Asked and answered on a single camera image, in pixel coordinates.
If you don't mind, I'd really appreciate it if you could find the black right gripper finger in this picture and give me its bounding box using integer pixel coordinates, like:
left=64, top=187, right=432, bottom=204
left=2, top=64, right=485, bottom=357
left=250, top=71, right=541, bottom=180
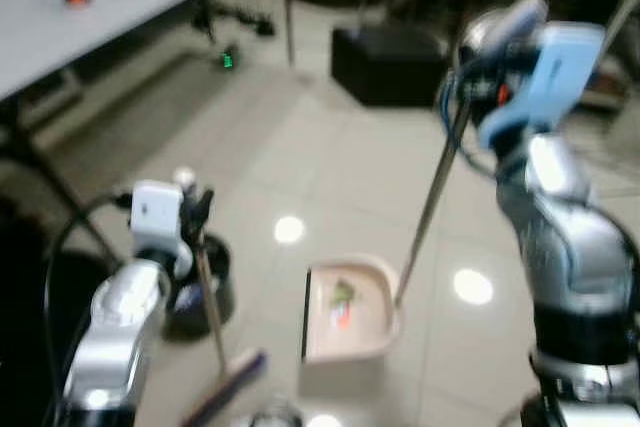
left=446, top=55, right=487, bottom=114

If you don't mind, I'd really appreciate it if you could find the broom with purple head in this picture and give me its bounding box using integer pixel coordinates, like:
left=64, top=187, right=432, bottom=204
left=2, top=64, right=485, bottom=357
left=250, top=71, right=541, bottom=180
left=172, top=169, right=270, bottom=427

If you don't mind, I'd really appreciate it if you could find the beige long-handled dustpan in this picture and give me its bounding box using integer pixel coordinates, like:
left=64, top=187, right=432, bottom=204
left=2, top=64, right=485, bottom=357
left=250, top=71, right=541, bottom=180
left=301, top=95, right=473, bottom=368

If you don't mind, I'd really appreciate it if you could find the black round waste bin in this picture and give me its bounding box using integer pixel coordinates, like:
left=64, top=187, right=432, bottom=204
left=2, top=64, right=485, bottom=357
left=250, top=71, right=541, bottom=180
left=164, top=234, right=237, bottom=341

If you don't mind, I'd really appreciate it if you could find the black box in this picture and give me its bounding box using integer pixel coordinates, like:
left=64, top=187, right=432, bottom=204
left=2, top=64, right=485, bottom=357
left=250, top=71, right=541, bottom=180
left=331, top=25, right=453, bottom=108

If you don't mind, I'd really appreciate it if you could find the device with green light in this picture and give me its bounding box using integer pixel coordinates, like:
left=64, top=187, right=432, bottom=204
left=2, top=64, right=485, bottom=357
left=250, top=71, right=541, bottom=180
left=216, top=47, right=241, bottom=72

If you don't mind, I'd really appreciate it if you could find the green and red litter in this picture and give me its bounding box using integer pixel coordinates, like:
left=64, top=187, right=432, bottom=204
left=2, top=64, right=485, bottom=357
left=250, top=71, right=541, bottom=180
left=331, top=281, right=358, bottom=329

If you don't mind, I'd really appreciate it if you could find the black power strip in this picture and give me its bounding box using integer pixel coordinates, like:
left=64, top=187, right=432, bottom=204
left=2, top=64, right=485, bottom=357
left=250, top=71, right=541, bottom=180
left=192, top=2, right=277, bottom=38

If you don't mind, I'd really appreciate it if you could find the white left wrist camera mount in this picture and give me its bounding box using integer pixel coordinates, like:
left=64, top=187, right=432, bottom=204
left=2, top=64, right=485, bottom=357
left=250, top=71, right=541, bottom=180
left=129, top=180, right=188, bottom=260

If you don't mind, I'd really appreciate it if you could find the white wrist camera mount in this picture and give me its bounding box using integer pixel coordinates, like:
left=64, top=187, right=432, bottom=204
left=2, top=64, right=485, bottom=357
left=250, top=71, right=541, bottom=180
left=468, top=0, right=607, bottom=150
left=129, top=180, right=188, bottom=260

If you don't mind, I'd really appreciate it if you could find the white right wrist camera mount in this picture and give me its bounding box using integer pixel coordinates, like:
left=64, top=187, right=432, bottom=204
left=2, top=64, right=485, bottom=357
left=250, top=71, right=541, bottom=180
left=468, top=0, right=607, bottom=150

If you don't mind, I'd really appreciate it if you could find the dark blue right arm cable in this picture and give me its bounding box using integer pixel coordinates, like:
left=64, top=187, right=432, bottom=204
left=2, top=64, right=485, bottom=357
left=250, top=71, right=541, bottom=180
left=436, top=51, right=503, bottom=182

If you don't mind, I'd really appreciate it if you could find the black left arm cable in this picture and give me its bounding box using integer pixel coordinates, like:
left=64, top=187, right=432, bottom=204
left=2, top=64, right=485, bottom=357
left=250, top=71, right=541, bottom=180
left=42, top=193, right=135, bottom=398

